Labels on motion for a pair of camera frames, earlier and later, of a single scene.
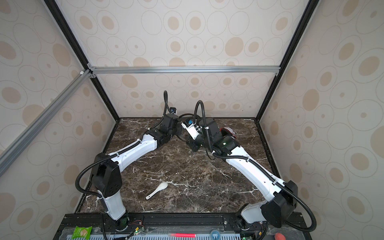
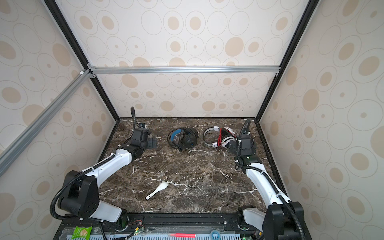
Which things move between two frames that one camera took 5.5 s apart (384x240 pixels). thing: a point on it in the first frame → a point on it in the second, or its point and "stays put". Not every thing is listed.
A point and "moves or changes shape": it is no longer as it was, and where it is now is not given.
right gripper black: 190,141 → 233,146
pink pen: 182,235 stays put
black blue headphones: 180,130 moves or changes shape
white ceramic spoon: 161,186 stays put
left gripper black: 178,127 → 150,142
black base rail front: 181,226 stays put
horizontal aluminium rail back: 136,69 stays put
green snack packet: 82,232 stays put
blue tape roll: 216,232 stays put
